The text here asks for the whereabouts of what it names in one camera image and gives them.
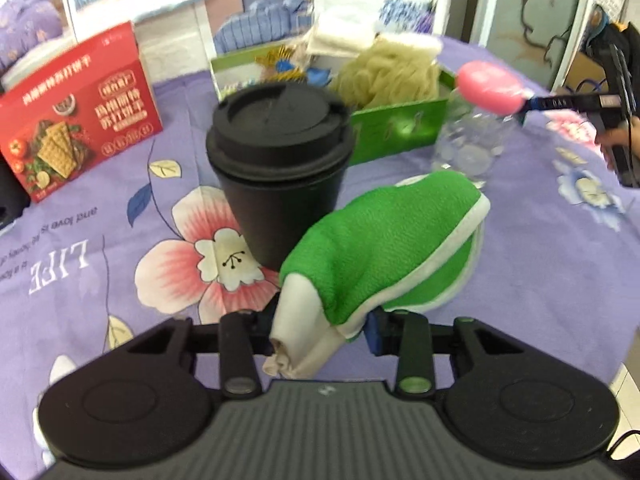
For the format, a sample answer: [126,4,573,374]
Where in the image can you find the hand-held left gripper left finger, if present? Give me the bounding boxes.
[127,294,282,399]

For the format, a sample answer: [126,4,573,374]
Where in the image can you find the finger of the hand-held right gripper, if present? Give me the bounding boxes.
[520,92,621,113]

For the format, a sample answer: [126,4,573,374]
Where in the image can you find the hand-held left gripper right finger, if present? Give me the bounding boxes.
[364,310,513,397]

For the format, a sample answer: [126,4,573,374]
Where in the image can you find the glass jar pink dotted lid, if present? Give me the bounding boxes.
[431,60,534,189]

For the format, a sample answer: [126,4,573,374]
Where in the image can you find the green bath mitt white trim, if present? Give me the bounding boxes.
[262,170,492,378]

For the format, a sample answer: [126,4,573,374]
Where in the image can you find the green cardboard box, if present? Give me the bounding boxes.
[210,47,457,167]

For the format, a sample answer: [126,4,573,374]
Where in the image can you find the yellow-green mesh bath sponge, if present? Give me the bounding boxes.
[331,34,442,111]

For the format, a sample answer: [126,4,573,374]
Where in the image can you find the person's right hand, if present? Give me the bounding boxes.
[601,116,640,172]

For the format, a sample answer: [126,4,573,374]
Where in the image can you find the dark jacket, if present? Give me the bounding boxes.
[589,4,640,56]

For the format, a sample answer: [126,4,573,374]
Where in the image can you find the glass door with tree decal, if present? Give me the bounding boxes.
[484,0,597,92]

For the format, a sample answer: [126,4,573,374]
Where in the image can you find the purple floral tablecloth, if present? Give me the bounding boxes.
[0,35,640,476]

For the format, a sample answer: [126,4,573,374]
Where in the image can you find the black coffee cup with lid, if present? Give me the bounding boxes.
[205,82,356,271]

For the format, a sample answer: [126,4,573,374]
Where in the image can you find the white cloth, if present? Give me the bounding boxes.
[304,9,445,63]

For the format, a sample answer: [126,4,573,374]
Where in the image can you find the black box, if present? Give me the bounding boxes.
[0,159,32,232]

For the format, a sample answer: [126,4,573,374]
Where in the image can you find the blue yellow fabric item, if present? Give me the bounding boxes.
[255,46,332,86]

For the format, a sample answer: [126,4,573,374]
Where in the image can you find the red cracker box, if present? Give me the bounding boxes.
[0,21,165,204]

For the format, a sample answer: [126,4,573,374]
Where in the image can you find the purple bedding picture package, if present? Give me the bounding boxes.
[0,0,77,81]

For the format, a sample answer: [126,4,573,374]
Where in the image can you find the black cable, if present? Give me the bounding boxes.
[604,429,640,462]

